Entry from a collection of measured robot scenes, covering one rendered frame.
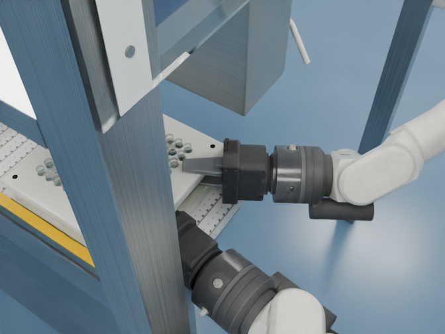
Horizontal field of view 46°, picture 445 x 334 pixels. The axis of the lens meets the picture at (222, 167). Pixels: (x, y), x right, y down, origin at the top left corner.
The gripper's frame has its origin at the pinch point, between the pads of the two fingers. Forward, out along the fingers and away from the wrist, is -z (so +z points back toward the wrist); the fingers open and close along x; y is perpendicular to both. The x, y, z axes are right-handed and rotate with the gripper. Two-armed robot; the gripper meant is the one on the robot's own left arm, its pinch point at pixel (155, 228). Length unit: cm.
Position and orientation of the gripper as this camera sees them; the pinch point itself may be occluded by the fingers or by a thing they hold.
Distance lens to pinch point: 74.6
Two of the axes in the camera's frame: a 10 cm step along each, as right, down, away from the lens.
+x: -0.1, 6.3, 7.8
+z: 7.5, 5.2, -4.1
